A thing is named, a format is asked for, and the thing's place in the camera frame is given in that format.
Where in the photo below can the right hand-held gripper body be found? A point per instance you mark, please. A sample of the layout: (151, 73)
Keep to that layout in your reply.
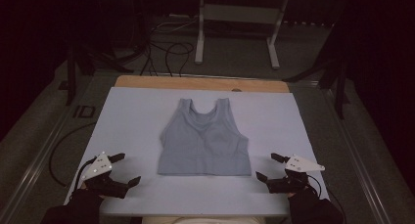
(293, 180)

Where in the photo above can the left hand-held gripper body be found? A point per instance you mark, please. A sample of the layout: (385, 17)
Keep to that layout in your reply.
(103, 182)

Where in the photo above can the grey-blue tank top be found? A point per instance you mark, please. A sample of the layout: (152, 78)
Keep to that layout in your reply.
(204, 145)

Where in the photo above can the person's right hand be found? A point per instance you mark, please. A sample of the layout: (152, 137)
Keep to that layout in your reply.
(301, 201)

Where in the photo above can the person's left hand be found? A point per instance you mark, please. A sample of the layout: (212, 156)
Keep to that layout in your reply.
(85, 198)

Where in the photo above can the light blue table mat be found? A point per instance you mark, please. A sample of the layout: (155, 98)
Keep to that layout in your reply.
(130, 119)

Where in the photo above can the person's light trousers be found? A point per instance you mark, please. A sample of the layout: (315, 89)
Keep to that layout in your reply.
(204, 220)

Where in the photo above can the black metal stand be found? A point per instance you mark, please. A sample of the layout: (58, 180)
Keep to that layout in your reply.
(70, 77)
(340, 87)

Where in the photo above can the white metal stand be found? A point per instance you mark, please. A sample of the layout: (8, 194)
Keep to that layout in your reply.
(239, 13)

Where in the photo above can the white power strip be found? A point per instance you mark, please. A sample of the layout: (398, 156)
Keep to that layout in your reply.
(178, 16)

